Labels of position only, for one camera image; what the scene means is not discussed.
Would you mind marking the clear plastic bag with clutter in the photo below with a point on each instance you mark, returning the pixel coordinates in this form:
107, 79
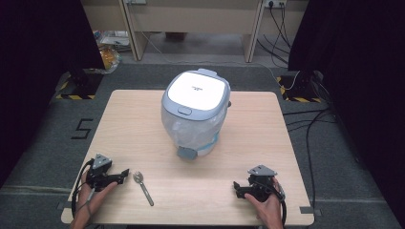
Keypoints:
110, 54

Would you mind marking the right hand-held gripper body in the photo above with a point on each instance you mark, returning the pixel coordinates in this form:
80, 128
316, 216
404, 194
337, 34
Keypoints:
261, 183

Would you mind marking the beige office desk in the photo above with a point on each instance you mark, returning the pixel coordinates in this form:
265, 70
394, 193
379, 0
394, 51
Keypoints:
191, 16

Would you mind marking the person's right hand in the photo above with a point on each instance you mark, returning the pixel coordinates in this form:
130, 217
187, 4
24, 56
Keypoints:
269, 205

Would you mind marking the metal spoon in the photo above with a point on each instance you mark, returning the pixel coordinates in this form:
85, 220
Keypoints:
144, 188

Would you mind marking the person's left hand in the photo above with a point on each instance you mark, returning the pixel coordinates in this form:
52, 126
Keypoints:
92, 198

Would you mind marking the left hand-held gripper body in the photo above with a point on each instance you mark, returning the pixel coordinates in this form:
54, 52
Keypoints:
98, 173

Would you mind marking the white and blue rice cooker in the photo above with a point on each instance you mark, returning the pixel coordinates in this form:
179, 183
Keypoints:
195, 105

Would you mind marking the black curtain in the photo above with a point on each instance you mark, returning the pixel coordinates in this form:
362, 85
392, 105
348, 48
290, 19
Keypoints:
35, 79
359, 89

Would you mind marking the black stand base striped tape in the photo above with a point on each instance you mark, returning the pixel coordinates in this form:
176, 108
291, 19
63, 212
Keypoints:
81, 84
301, 87

